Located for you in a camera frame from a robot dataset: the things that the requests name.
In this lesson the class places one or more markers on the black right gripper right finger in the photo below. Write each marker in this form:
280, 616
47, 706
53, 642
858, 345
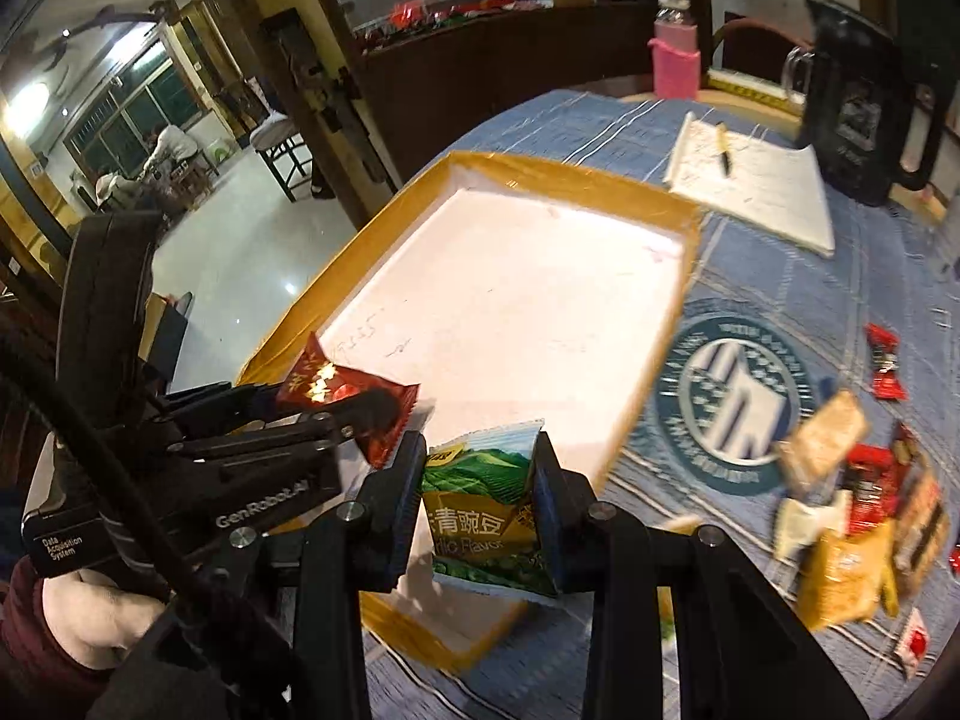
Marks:
592, 546

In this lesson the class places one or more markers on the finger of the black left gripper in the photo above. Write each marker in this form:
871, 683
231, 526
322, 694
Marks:
263, 459
267, 416

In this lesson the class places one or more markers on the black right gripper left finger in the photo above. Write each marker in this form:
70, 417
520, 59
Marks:
363, 545

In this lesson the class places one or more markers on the dark red snack packet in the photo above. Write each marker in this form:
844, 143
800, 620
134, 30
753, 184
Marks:
316, 380

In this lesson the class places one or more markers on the green pea snack packet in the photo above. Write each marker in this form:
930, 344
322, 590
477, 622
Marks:
478, 491

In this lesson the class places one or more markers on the white small snack packet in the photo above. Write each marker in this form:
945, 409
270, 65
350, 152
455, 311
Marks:
799, 525

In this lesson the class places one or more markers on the clear cracker packet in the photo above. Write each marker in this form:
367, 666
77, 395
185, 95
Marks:
820, 443

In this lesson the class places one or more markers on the yellow cracker packet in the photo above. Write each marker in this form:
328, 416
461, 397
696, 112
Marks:
848, 578

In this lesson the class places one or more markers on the red long snack packet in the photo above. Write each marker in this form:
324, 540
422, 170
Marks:
870, 478

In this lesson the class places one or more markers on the red candy wrapper packet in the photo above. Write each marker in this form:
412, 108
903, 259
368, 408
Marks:
910, 649

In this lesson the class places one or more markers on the small red candy packet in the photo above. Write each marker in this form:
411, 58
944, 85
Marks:
884, 344

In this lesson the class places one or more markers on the person's left hand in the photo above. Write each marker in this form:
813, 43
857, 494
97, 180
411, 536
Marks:
93, 621

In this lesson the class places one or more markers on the gold cardboard box tray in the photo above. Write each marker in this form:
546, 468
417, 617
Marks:
507, 289

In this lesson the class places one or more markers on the blue plaid tablecloth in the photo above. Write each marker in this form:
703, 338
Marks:
813, 311

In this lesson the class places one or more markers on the dark wooden chair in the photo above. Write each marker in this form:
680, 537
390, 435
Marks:
284, 152

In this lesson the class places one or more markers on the seated person in background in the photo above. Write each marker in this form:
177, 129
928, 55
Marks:
171, 148

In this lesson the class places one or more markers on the dark wooden cabinet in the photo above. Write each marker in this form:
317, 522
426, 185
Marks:
426, 92

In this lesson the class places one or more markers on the white open notebook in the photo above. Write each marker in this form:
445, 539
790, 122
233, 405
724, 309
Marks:
777, 189

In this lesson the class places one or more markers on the black yellow pen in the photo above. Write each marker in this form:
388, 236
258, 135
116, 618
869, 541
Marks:
724, 150

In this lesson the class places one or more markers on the pink sleeved water bottle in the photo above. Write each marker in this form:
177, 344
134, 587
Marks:
676, 63

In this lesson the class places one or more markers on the black electric kettle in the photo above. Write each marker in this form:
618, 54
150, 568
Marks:
861, 88

